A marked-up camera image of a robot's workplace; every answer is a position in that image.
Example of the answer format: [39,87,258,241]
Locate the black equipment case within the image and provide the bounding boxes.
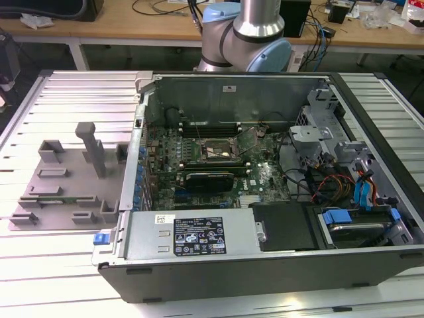
[0,0,105,23]

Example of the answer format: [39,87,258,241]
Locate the black desktop box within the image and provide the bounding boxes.
[281,0,312,38]

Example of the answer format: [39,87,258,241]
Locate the grey parts rack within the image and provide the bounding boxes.
[7,121,130,232]

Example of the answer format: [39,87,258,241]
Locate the grey case corner bracket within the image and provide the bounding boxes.
[134,71,155,93]

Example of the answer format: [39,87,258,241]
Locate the small black container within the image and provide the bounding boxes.
[327,0,349,24]

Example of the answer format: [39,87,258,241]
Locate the silver drive cage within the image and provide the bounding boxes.
[288,87,352,170]

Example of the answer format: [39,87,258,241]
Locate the clear plastic bags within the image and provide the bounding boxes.
[362,5,403,29]

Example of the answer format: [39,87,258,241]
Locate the black RAM slot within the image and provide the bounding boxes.
[181,166,252,172]
[178,128,242,134]
[179,131,242,137]
[178,121,241,127]
[179,125,241,131]
[180,162,251,168]
[180,159,250,165]

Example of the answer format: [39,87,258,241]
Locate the black graphics card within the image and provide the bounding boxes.
[183,169,235,193]

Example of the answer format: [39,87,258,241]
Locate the black plastic cover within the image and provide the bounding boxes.
[248,201,319,252]

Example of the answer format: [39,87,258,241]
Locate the red and white package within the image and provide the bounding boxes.
[402,0,424,34]

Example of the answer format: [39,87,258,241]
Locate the silver power supply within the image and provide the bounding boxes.
[122,209,266,261]

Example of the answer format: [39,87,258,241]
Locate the hard disk in blue carrier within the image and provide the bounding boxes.
[317,207,403,249]

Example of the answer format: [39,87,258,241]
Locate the green RAM stick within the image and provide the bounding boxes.
[20,197,97,205]

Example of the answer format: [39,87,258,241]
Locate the blue network cable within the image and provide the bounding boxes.
[311,13,329,72]

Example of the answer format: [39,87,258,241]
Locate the green motherboard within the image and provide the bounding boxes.
[145,124,294,211]

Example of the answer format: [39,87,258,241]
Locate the silver finned heatsink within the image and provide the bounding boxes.
[238,194,264,207]

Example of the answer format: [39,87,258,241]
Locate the wooden desk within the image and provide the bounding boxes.
[0,0,424,72]

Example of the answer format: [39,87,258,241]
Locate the metal socket cover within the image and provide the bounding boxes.
[231,127,260,157]

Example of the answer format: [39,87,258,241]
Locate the coloured power wire bundle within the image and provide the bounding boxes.
[311,174,358,203]

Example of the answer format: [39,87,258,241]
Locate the thin wire locking lever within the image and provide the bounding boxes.
[194,123,205,148]

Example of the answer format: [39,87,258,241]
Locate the blue flat data cable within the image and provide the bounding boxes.
[352,168,375,213]

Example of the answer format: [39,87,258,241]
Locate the open black PC case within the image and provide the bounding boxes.
[91,71,424,304]

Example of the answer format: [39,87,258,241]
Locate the silver metal bracket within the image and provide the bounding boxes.
[334,140,382,186]

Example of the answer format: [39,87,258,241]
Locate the white crumpled plastic bag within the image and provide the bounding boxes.
[19,11,56,30]

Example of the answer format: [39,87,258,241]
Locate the CPU socket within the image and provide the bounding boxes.
[198,137,238,162]

